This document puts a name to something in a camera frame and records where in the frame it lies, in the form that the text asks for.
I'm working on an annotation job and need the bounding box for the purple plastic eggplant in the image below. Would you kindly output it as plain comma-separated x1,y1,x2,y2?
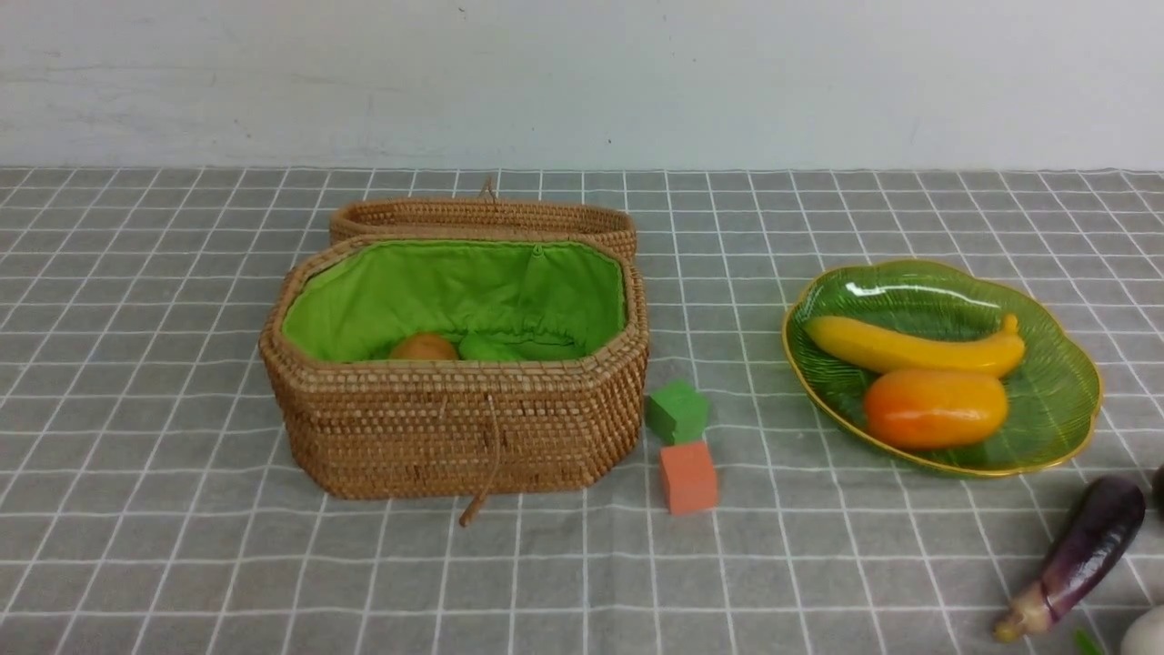
993,474,1147,643

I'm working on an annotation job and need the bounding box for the orange foam cube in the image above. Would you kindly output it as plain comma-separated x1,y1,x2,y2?
658,440,719,515

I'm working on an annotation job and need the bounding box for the grey checked tablecloth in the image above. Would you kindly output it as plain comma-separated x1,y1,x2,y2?
1,168,1161,654

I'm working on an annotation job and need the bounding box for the woven rattan basket lid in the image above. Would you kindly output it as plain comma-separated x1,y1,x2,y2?
328,179,637,258

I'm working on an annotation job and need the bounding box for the orange plastic mango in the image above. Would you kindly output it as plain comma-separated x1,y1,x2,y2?
863,368,1010,451

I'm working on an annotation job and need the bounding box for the green foam cube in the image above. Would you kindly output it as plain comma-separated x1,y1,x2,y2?
645,378,711,444

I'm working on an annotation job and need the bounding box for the green glass plate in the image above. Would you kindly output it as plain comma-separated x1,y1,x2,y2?
782,258,1103,479

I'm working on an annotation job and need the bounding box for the white plastic radish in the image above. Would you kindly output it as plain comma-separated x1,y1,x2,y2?
1074,606,1163,655

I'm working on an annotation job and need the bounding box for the brown plastic potato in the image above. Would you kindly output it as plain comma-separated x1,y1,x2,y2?
389,332,460,361

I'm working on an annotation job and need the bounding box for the woven rattan basket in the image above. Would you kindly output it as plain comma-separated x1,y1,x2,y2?
258,233,651,500

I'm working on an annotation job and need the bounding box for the yellow plastic banana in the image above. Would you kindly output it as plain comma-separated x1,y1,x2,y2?
804,314,1027,378

